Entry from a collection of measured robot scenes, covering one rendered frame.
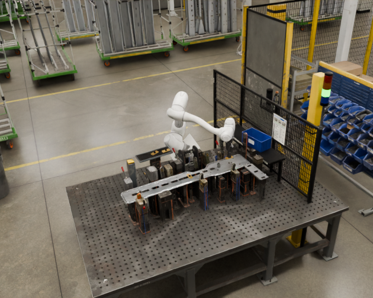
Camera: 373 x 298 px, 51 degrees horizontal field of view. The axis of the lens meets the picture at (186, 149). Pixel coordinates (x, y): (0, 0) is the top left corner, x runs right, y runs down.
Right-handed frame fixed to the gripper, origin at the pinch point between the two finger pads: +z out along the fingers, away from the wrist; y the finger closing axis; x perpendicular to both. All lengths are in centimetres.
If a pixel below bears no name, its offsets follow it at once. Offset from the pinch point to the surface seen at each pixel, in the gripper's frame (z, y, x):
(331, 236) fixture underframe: 80, 84, 75
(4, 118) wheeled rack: 84, -415, -205
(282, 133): -16, 15, 54
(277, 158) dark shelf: 8, 21, 47
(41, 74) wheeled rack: 85, -615, -109
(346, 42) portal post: -7, -205, 377
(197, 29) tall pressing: 71, -714, 346
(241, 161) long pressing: 11.0, 3.0, 13.3
